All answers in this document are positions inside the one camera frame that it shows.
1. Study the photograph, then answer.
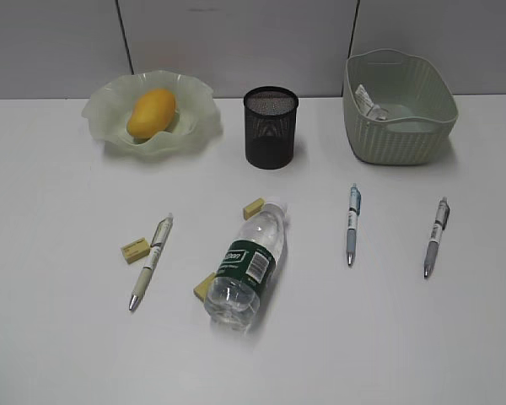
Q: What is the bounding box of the green frosted glass plate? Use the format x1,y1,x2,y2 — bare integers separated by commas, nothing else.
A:
82,70,223,159

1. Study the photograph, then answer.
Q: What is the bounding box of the beige click pen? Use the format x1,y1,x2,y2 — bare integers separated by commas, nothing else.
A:
128,213,174,312

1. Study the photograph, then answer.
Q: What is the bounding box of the light green woven basket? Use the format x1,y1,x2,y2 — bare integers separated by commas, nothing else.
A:
343,49,458,165

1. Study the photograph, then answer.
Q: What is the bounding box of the light blue click pen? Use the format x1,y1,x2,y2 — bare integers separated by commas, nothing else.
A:
346,183,361,267

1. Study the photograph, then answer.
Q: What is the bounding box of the yellow eraser upper middle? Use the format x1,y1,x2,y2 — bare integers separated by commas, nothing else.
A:
243,197,265,220

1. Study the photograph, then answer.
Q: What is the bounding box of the black mesh pen holder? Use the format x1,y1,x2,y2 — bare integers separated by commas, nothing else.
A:
243,86,299,170

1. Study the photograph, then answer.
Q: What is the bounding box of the yellow eraser with label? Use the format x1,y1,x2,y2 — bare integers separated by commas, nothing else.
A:
121,238,151,264

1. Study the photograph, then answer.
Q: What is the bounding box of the grey click pen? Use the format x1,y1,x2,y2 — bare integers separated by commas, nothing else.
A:
423,197,450,279

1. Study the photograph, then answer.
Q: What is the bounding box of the yellow mango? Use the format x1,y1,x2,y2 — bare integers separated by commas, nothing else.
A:
126,89,176,140

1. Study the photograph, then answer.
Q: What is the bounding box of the clear plastic water bottle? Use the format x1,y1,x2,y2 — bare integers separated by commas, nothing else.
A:
204,198,288,332

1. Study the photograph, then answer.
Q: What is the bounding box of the white waste paper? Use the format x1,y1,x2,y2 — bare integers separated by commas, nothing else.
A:
354,84,388,122

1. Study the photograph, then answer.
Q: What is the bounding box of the yellow eraser lower middle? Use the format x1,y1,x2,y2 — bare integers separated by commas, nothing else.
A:
193,273,215,302

